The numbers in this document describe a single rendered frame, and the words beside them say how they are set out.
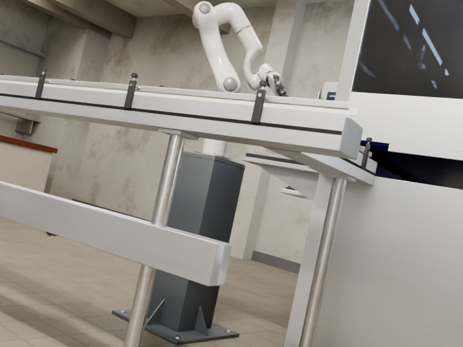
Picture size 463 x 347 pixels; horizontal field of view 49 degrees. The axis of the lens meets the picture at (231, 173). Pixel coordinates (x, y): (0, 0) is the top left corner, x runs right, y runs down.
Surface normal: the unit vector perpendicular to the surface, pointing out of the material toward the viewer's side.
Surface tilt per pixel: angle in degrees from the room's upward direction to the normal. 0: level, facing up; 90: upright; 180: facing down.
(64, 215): 90
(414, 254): 90
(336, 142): 90
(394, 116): 90
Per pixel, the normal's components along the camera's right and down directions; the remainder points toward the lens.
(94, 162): -0.60, -0.17
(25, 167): 0.77, 0.14
